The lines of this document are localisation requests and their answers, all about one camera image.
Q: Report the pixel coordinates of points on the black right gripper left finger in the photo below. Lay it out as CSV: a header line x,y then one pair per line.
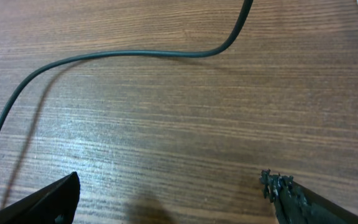
x,y
55,203

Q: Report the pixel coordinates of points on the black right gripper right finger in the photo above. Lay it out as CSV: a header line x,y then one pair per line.
x,y
295,204

